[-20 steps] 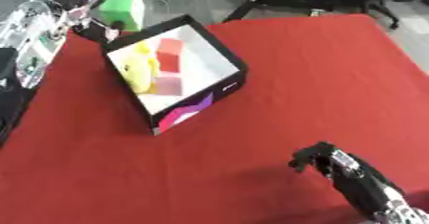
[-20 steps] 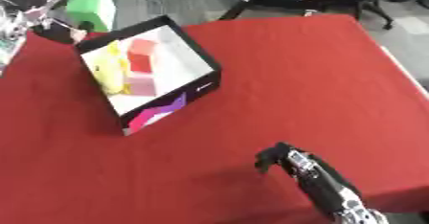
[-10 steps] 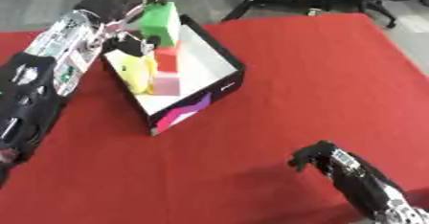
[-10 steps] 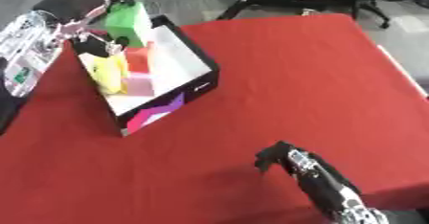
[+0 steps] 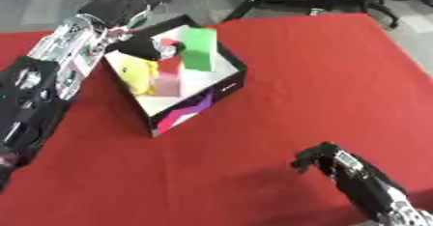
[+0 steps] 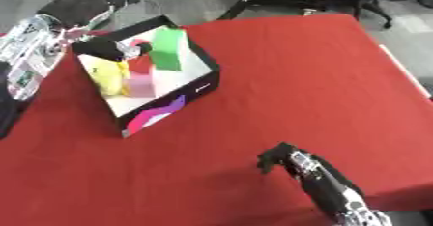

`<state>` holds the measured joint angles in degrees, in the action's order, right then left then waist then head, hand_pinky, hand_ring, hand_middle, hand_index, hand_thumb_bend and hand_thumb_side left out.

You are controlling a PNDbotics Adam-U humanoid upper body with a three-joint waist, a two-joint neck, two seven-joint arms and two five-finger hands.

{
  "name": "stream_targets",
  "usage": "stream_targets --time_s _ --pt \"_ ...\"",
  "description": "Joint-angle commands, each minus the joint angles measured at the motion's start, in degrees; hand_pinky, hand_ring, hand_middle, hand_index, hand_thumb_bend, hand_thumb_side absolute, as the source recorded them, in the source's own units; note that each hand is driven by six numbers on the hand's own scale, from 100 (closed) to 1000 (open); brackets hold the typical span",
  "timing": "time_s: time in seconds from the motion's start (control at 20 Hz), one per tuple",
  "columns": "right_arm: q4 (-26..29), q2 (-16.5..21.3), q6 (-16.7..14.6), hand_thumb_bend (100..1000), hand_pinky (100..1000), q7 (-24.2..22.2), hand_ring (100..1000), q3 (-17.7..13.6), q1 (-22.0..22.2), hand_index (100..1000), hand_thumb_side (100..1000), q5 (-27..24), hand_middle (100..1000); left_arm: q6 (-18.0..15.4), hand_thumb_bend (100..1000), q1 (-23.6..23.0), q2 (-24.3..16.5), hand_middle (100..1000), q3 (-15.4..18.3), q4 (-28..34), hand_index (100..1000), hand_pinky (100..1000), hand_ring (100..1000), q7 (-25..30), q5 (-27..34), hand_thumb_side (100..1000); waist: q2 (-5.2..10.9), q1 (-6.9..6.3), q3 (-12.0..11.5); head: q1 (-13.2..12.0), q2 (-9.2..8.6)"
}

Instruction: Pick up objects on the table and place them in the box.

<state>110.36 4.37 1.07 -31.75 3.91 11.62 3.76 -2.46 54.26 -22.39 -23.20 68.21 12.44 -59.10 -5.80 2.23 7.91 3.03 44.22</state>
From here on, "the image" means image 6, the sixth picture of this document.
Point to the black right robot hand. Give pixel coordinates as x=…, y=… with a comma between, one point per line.
x=330, y=184

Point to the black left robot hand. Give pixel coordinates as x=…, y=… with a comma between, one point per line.
x=100, y=48

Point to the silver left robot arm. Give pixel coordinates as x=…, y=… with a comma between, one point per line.
x=31, y=56

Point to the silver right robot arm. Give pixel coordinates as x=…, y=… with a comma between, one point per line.
x=363, y=215

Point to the black box with white inside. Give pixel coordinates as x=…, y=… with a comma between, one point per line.
x=198, y=89

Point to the red block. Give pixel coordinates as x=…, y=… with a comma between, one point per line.
x=141, y=64

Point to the black bag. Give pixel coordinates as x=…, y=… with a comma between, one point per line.
x=79, y=6

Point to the pink block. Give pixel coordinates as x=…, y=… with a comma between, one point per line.
x=141, y=85

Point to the green block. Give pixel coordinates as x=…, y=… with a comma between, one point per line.
x=167, y=49

